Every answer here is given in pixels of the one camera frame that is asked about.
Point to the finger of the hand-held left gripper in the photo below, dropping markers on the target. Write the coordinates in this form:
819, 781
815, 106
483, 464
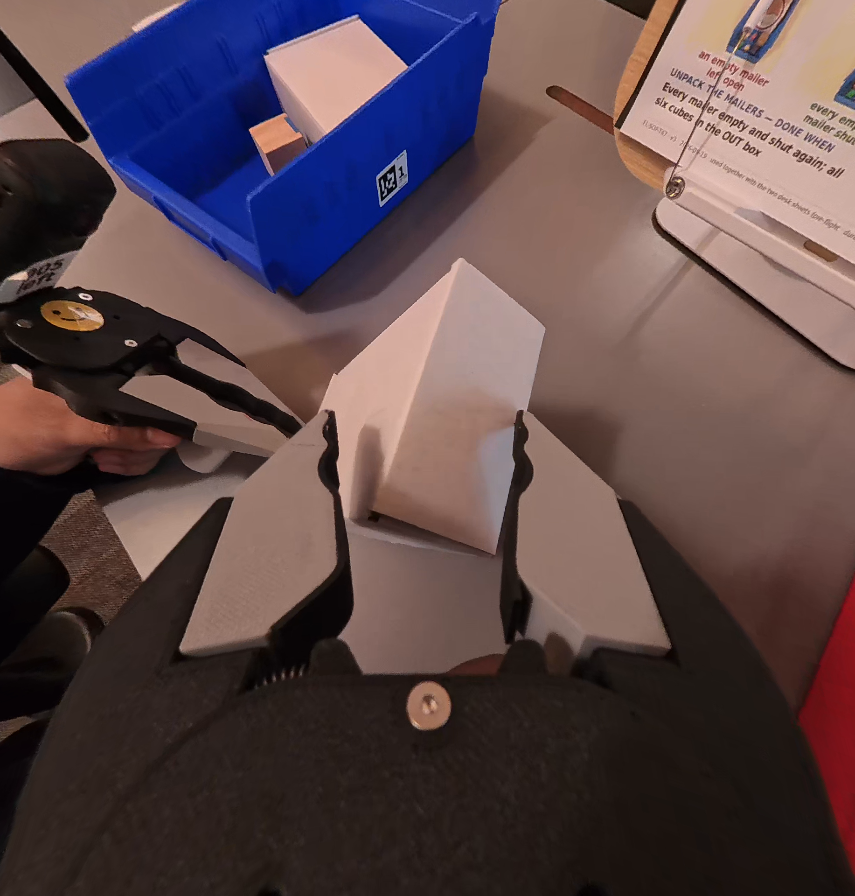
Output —
168, 395
238, 383

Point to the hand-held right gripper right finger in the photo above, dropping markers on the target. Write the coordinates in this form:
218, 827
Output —
581, 553

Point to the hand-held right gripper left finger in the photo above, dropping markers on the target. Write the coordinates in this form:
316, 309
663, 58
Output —
266, 560

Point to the blue plastic bin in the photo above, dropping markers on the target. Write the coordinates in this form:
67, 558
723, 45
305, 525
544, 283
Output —
315, 224

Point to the white cardboard mailer box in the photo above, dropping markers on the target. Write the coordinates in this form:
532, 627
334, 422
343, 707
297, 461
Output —
455, 392
336, 77

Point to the person's left hand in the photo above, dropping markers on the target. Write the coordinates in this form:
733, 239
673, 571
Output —
42, 434

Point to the large wooden cube blue face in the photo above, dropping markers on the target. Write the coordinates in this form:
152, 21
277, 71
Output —
280, 150

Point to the red plastic bin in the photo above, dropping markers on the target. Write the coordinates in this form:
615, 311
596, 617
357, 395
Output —
847, 700

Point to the instruction sheet on stand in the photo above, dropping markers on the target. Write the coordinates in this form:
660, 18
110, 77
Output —
637, 161

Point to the printed instruction sheet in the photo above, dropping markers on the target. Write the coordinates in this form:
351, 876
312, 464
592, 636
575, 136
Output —
798, 77

